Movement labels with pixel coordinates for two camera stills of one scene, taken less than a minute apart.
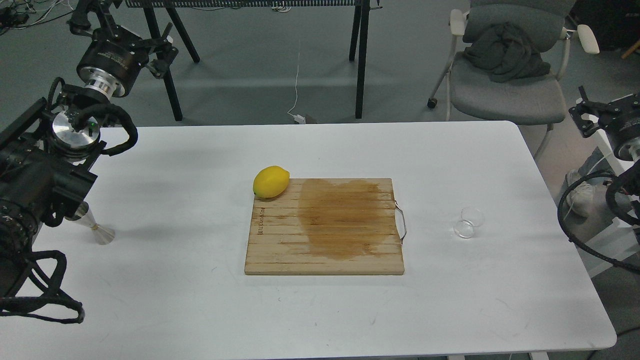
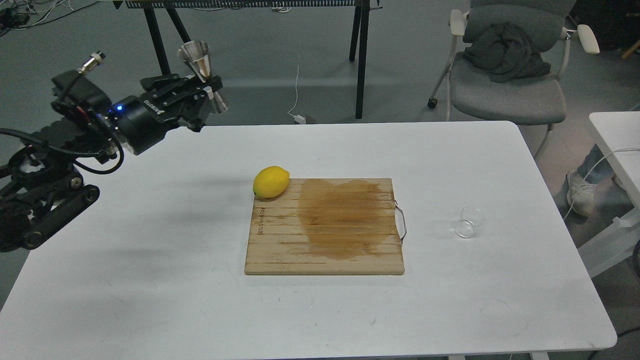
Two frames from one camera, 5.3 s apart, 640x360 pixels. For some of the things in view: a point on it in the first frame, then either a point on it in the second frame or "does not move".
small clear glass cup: (471, 217) does not move
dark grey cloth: (505, 54) does not move
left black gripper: (114, 57) to (137, 121)
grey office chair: (540, 101) does not move
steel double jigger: (82, 215) to (196, 53)
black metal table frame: (359, 23) does not move
